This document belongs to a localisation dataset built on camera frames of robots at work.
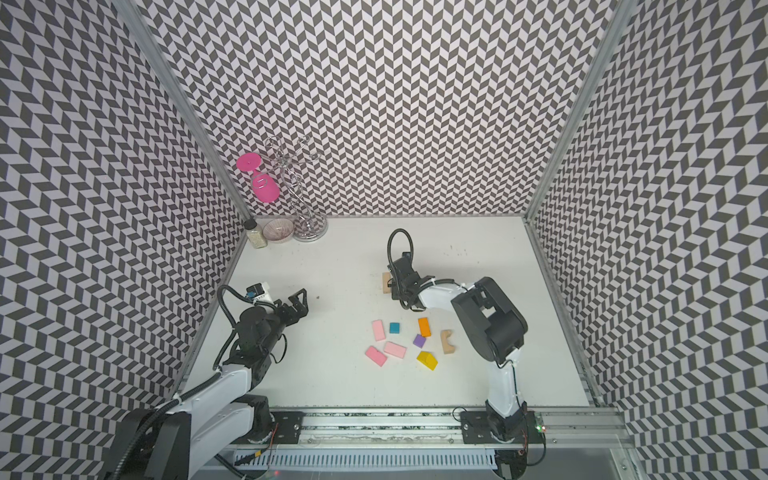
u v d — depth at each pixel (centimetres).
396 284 77
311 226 116
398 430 74
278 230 112
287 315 77
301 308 79
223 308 63
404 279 77
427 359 82
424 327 89
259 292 74
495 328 50
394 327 89
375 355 85
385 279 102
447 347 85
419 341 87
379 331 89
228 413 57
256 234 105
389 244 77
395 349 87
